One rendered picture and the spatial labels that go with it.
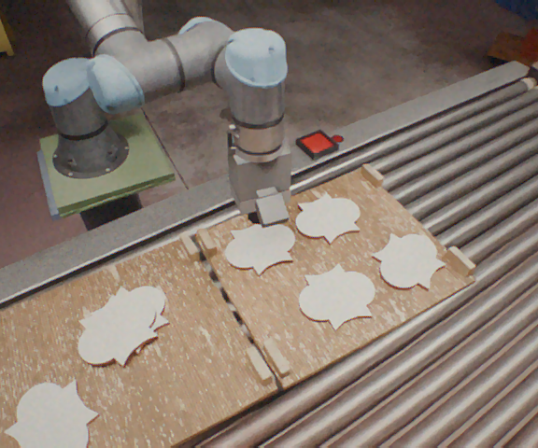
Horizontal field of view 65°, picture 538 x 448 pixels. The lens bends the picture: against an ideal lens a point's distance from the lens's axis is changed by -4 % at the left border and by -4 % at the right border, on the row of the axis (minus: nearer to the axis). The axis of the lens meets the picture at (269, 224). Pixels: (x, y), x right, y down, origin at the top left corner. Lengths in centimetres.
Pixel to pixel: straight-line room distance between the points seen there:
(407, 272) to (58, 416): 61
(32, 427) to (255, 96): 56
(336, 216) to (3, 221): 196
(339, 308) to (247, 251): 20
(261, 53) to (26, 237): 198
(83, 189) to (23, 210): 148
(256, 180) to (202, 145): 198
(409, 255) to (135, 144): 72
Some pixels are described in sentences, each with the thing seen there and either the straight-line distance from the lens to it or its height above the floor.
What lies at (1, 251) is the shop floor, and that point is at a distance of 240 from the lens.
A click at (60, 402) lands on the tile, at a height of 95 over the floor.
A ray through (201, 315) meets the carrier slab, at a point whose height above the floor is 94.
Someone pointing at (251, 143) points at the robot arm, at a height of 121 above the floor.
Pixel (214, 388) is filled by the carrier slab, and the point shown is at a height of 94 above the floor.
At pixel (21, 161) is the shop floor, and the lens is 289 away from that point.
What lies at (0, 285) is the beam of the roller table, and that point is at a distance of 95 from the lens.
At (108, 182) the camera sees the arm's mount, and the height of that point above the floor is 90.
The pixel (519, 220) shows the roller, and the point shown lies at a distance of 105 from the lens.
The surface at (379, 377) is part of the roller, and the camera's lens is 74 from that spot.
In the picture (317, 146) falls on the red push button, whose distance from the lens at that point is 108.
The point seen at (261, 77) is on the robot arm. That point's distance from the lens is 56.
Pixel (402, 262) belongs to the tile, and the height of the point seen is 95.
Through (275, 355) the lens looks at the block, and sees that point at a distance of 69.
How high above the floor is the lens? 158
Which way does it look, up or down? 48 degrees down
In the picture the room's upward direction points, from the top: straight up
